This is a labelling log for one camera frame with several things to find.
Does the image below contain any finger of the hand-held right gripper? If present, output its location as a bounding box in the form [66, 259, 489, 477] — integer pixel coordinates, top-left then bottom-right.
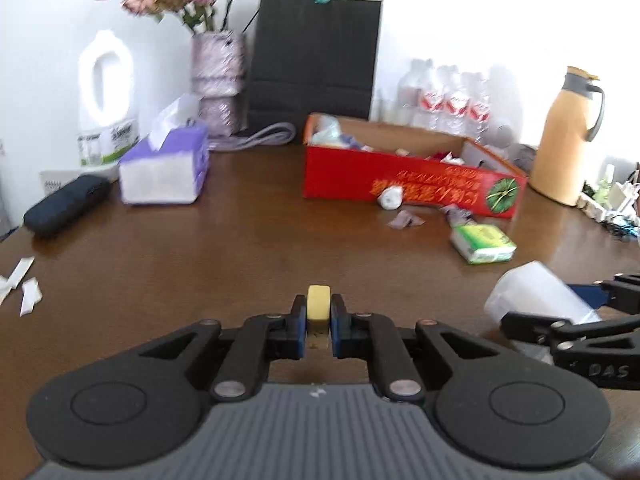
[565, 273, 640, 312]
[500, 312, 640, 349]

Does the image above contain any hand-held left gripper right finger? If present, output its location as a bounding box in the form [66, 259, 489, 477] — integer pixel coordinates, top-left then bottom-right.
[330, 294, 502, 404]

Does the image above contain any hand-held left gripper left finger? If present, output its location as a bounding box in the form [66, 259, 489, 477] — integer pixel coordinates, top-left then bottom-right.
[140, 294, 308, 404]

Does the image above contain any yellow block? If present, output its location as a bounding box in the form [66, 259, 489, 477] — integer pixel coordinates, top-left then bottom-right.
[307, 285, 332, 352]

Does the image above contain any white plastic cup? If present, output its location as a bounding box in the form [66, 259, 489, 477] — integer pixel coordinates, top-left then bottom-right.
[483, 260, 604, 361]

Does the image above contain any red cardboard box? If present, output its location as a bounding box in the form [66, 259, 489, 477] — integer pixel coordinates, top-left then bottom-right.
[302, 112, 530, 220]

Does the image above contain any green tissue packet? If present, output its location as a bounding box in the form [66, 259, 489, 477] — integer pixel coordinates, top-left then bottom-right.
[449, 223, 518, 265]

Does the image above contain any white power strip clutter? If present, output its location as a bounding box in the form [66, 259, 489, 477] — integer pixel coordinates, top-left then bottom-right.
[576, 159, 640, 242]

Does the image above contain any purple wrapper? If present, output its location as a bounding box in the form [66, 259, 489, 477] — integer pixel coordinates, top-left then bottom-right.
[388, 209, 426, 231]

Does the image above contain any grey crumpled wrapper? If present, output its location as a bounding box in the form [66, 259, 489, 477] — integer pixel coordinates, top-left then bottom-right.
[439, 203, 474, 226]

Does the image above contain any yellow thermos jug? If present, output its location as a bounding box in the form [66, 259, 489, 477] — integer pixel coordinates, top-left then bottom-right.
[529, 66, 606, 207]

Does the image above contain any grey pouch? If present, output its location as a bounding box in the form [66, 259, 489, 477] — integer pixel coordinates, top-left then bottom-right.
[492, 125, 539, 172]

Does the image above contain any white and blue packet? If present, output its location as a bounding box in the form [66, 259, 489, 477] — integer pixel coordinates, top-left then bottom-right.
[310, 114, 347, 147]

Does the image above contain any purple tissue pack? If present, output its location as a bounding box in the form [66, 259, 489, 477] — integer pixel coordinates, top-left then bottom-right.
[118, 94, 211, 206]

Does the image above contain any pack of water bottles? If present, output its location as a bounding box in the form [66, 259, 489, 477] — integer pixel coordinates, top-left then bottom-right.
[395, 59, 494, 144]

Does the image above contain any patterned wrapped flower vase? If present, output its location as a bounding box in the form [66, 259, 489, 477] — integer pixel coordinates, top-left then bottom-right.
[191, 30, 247, 139]

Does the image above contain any black glasses case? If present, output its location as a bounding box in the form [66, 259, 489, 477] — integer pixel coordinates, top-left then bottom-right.
[23, 174, 114, 237]

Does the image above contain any black paper bag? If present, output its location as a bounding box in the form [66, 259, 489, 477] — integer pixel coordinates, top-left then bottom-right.
[242, 0, 385, 137]

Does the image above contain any white paper strip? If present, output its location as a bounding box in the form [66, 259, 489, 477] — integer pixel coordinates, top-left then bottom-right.
[0, 256, 36, 306]
[19, 277, 42, 317]

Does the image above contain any white plastic jug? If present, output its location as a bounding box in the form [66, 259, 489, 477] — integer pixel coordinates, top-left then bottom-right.
[76, 30, 141, 169]

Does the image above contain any purple cable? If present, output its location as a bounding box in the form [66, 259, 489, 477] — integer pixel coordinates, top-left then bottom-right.
[207, 122, 297, 152]

